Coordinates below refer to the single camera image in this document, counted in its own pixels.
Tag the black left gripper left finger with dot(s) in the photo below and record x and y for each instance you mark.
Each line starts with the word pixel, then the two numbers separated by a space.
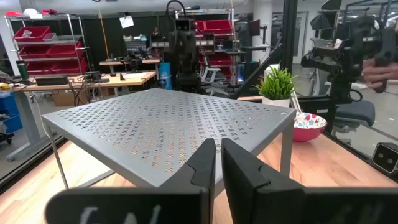
pixel 186 202

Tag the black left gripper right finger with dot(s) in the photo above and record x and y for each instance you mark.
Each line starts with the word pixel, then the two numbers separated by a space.
pixel 264 202

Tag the red floral mini bowl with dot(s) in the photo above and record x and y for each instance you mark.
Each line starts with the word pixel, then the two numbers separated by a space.
pixel 306 132

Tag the small black robot arm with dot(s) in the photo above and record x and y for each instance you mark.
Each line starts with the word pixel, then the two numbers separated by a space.
pixel 134 63

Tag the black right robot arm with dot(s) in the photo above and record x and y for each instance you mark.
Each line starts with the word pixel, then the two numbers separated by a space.
pixel 186 77

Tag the blue barrel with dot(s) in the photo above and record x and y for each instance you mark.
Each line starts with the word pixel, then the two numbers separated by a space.
pixel 165 74

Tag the red plastic storage bin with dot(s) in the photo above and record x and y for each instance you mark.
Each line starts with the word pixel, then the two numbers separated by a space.
pixel 217 26
pixel 222 60
pixel 38 68
pixel 63 51
pixel 34 52
pixel 70 66
pixel 31 32

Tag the white office chair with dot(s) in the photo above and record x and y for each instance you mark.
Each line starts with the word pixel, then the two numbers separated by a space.
pixel 210 73

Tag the white paper sheet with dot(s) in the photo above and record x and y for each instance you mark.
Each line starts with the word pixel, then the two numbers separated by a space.
pixel 127 21

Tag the black monitor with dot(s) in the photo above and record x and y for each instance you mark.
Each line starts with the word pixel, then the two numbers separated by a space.
pixel 254 27

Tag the grey perforated metal shelf riser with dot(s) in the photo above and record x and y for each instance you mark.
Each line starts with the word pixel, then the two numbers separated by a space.
pixel 174 124

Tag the green potted plant white pot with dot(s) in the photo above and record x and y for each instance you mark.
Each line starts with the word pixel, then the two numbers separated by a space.
pixel 276 85

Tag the cardboard box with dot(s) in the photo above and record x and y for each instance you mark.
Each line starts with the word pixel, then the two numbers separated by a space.
pixel 66 98

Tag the dark blue office chair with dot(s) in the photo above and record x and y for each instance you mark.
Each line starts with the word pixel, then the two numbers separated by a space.
pixel 357 112

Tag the black case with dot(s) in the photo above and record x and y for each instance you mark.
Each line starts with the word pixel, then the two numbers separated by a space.
pixel 51 81

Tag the green bottle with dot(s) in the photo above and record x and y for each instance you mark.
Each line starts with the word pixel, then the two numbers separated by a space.
pixel 22 70

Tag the person's hand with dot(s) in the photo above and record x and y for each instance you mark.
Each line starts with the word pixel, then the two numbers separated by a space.
pixel 377 74

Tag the blue plastic crate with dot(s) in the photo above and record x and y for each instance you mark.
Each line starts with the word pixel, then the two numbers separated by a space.
pixel 7 102
pixel 12 124

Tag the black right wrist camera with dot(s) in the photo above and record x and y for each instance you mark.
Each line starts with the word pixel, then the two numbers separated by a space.
pixel 184 25

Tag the small black camera box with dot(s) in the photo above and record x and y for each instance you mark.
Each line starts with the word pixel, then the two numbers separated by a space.
pixel 385 157

